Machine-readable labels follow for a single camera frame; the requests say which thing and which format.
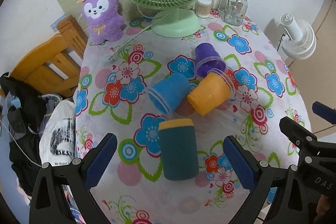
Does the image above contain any purple plastic cup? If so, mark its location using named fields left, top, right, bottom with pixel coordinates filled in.
left=195, top=43, right=228, bottom=79

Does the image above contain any blue plastic cup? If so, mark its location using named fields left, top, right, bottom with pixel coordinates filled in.
left=146, top=73, right=191, bottom=117

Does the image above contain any purple plush bunny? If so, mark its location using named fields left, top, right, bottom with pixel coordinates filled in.
left=78, top=0, right=124, bottom=46

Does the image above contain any glass mason jar mug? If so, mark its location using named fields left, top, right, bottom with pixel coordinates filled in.
left=218, top=0, right=248, bottom=26

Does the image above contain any teal cup yellow rim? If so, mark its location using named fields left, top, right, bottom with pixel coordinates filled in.
left=158, top=118, right=199, bottom=181

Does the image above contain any black jacket on chair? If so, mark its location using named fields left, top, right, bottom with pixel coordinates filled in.
left=1, top=73, right=62, bottom=196

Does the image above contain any floral tablecloth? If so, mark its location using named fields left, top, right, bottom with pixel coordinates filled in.
left=75, top=11, right=311, bottom=223

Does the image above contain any white printed t-shirt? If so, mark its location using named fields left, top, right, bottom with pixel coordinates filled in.
left=39, top=100, right=75, bottom=166

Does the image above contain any person's hand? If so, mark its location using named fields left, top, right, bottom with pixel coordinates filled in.
left=313, top=194, right=332, bottom=223

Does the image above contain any white floor fan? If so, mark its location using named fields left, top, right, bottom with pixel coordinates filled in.
left=280, top=13, right=317, bottom=60

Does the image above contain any wooden chair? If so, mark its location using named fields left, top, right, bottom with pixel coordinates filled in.
left=9, top=15, right=88, bottom=98

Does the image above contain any green fan power cord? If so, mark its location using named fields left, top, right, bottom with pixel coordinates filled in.
left=108, top=11, right=172, bottom=62

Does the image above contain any cotton swab container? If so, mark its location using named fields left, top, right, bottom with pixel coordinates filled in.
left=195, top=0, right=213, bottom=18

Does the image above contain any orange plastic cup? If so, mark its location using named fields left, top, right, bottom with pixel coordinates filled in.
left=187, top=68, right=235, bottom=116

